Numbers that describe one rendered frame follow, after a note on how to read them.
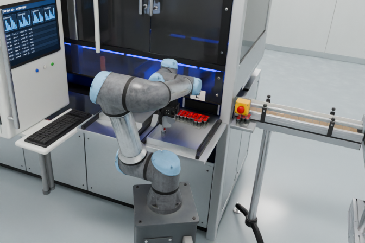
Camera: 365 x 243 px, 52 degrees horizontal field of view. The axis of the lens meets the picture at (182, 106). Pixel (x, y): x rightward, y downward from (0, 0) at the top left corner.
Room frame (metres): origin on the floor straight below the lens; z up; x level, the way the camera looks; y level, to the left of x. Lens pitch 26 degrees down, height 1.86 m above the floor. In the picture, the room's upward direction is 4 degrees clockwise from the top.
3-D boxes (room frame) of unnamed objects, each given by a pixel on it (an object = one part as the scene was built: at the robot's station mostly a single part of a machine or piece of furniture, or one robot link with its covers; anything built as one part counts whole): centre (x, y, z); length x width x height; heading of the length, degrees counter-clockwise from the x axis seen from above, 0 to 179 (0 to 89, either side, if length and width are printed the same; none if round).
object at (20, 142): (1.80, 0.72, 0.79); 0.45 x 0.28 x 0.03; 159
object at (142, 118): (1.90, 0.27, 0.90); 0.34 x 0.26 x 0.04; 161
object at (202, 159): (1.78, 0.13, 0.87); 0.70 x 0.48 x 0.02; 71
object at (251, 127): (1.85, -0.35, 0.87); 0.14 x 0.13 x 0.02; 161
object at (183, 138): (1.68, -0.01, 0.90); 0.34 x 0.26 x 0.04; 160
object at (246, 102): (1.81, -0.33, 1.00); 0.08 x 0.07 x 0.07; 161
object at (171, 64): (1.59, 0.07, 1.25); 0.09 x 0.08 x 0.11; 161
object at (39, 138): (1.78, 0.67, 0.82); 0.40 x 0.14 x 0.02; 159
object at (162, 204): (1.24, 0.05, 0.84); 0.15 x 0.15 x 0.10
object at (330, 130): (1.85, -0.64, 0.92); 0.69 x 0.16 x 0.16; 71
